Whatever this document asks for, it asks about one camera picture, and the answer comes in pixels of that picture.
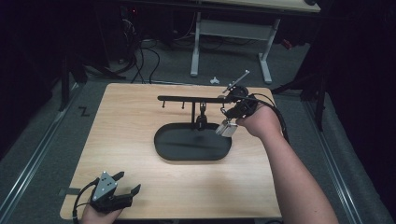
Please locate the black metal stand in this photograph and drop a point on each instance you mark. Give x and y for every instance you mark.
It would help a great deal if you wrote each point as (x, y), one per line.
(320, 102)
(64, 84)

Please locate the person's left hand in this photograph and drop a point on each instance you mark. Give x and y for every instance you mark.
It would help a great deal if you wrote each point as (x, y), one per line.
(99, 216)

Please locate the grey tape strip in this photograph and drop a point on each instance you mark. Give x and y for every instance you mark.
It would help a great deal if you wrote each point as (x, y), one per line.
(70, 191)

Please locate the small red object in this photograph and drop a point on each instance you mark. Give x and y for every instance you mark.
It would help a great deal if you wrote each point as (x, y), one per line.
(287, 44)

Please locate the white-framed desk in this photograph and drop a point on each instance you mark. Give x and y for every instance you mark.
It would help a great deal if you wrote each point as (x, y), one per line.
(233, 29)

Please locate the dark equipment with red light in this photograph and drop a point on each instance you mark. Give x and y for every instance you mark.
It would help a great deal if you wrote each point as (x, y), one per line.
(129, 28)

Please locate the black key rack with tray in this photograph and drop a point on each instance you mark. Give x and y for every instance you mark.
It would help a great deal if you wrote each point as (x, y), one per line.
(186, 149)

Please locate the small white floor object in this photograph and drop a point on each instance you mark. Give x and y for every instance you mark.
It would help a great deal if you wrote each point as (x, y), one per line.
(214, 81)

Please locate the person's right hand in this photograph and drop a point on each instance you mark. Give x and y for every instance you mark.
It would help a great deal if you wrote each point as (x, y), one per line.
(263, 123)

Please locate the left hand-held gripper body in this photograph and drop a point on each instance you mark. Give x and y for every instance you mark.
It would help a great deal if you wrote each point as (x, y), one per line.
(104, 188)

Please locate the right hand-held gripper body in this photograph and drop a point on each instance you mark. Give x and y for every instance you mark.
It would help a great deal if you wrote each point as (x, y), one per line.
(244, 104)

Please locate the metal floor rail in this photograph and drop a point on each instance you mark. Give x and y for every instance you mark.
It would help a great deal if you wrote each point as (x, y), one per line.
(336, 174)
(31, 165)

